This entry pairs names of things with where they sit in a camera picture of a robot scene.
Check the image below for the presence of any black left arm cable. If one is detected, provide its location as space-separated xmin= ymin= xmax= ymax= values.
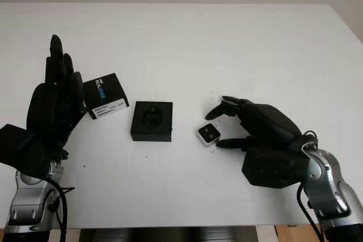
xmin=46 ymin=179 xmax=76 ymax=242

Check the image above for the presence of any black RealSense box lid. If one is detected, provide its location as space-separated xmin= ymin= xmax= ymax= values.
xmin=84 ymin=72 xmax=130 ymax=121

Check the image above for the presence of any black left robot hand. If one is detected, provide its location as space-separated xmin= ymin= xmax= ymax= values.
xmin=26 ymin=34 xmax=87 ymax=163

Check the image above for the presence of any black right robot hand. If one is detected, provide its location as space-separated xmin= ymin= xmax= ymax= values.
xmin=204 ymin=96 xmax=304 ymax=152

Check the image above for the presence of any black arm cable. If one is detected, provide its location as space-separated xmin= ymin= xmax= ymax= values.
xmin=46 ymin=179 xmax=76 ymax=242
xmin=296 ymin=130 xmax=324 ymax=242

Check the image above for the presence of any black camera box base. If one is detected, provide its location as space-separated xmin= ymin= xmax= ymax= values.
xmin=130 ymin=100 xmax=174 ymax=144

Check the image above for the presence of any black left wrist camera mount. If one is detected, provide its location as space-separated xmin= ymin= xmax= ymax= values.
xmin=0 ymin=124 xmax=48 ymax=175

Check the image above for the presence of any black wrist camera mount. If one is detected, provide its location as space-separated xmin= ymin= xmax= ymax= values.
xmin=241 ymin=147 xmax=309 ymax=189
xmin=0 ymin=124 xmax=48 ymax=175

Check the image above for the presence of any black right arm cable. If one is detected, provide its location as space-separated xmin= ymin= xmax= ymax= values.
xmin=296 ymin=130 xmax=324 ymax=242

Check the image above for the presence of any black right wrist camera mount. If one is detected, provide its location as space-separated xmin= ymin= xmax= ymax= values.
xmin=241 ymin=147 xmax=309 ymax=189

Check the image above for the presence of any small silver camera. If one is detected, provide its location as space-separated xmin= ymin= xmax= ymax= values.
xmin=196 ymin=122 xmax=222 ymax=149

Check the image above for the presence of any dark robot torso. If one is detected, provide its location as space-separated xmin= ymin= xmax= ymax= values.
xmin=78 ymin=226 xmax=258 ymax=242

